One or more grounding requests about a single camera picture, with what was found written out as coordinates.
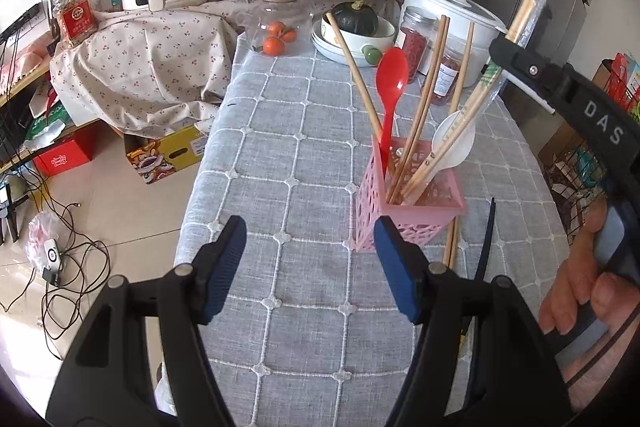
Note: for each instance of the wooden shelf unit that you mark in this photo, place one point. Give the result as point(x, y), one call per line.
point(20, 107)

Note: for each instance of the white ceramic bowl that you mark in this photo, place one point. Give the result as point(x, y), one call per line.
point(385, 34)

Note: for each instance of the white plastic spoon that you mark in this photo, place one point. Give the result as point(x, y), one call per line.
point(461, 153)

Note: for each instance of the person's right hand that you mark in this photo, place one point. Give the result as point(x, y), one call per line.
point(570, 287)

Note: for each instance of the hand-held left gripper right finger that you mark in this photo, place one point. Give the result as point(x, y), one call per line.
point(395, 272)

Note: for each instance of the wooden chopsticks pair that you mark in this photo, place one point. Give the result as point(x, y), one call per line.
point(525, 12)

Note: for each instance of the printed cardboard box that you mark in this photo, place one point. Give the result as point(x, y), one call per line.
point(165, 154)

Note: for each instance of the clear jar of goji berries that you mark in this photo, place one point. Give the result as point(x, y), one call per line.
point(412, 47)

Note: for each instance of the small tangerine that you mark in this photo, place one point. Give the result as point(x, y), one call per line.
point(272, 46)
point(289, 36)
point(276, 28)

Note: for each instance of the stacked white bowls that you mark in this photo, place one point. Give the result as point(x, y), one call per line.
point(330, 51)

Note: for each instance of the red label snack jar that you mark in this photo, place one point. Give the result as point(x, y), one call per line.
point(75, 19)

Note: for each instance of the white small device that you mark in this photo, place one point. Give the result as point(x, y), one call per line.
point(51, 254)

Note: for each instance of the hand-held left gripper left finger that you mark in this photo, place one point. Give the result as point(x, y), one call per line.
point(225, 267)

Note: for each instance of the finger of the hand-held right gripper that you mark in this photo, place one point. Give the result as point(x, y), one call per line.
point(525, 67)

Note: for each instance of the glass jar with wooden lid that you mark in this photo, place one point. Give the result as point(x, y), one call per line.
point(300, 14)

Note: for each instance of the black chopstick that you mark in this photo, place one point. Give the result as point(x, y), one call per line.
point(485, 247)

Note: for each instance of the red gift box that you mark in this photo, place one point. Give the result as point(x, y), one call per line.
point(65, 154)

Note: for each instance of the white electric cooking pot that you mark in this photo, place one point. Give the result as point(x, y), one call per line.
point(482, 14)

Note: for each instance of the pink lattice utensil holder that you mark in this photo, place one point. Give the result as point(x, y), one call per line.
point(370, 217)

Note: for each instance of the small green lime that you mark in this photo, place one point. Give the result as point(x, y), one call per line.
point(372, 55)

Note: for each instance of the black power adapter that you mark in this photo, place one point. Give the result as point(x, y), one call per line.
point(51, 278)

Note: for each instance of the dark green kabocha squash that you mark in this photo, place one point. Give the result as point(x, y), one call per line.
point(355, 19)

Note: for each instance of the cherry print draped cloth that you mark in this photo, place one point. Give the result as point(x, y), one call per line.
point(150, 67)

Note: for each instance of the red plastic spoon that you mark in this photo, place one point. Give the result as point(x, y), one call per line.
point(392, 72)

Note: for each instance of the wooden chopstick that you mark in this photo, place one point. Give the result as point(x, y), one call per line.
point(454, 237)
point(467, 52)
point(435, 57)
point(448, 252)
point(350, 62)

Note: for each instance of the green plastic package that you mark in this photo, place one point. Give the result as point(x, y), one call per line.
point(50, 127)

